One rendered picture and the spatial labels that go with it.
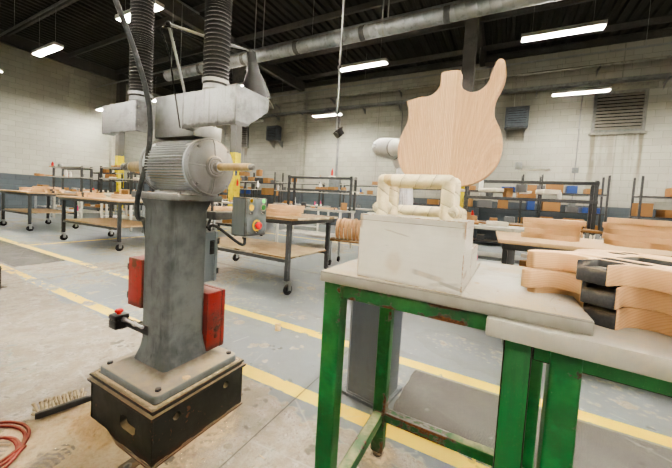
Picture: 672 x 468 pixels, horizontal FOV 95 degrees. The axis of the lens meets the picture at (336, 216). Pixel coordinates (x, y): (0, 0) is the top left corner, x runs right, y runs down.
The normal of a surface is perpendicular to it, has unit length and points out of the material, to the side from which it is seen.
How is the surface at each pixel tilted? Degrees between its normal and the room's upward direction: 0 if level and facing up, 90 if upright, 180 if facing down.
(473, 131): 92
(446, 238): 90
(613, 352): 90
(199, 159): 88
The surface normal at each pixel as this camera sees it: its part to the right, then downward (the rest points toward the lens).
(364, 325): -0.58, 0.01
